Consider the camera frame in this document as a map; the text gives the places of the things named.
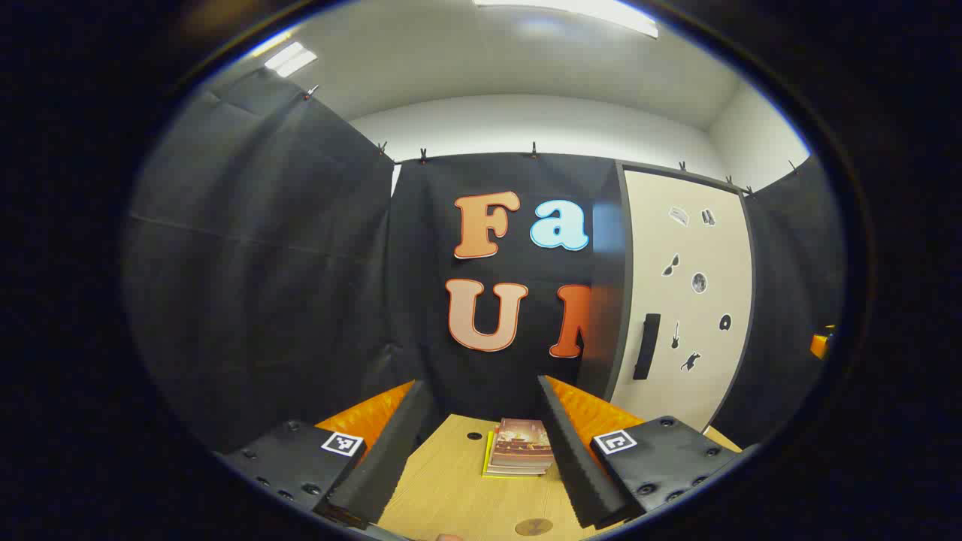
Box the black cabinet door handle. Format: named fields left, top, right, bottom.
left=633, top=313, right=661, bottom=380

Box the white cabinet door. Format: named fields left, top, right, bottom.
left=610, top=169, right=754, bottom=434

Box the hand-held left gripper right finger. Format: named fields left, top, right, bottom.
left=536, top=374, right=756, bottom=530

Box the grey cabinet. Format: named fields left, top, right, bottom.
left=590, top=159, right=756, bottom=434

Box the brown cover book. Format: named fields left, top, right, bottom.
left=487, top=419, right=555, bottom=476

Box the black backdrop cloth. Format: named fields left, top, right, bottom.
left=124, top=71, right=846, bottom=459

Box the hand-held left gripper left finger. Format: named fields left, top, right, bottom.
left=213, top=379, right=444, bottom=530

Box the long ceiling light panel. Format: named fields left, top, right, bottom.
left=473, top=0, right=660, bottom=38

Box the small ceiling light panel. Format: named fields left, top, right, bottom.
left=263, top=41, right=318, bottom=78

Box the row of black cloth clips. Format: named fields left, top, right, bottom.
left=304, top=84, right=799, bottom=198

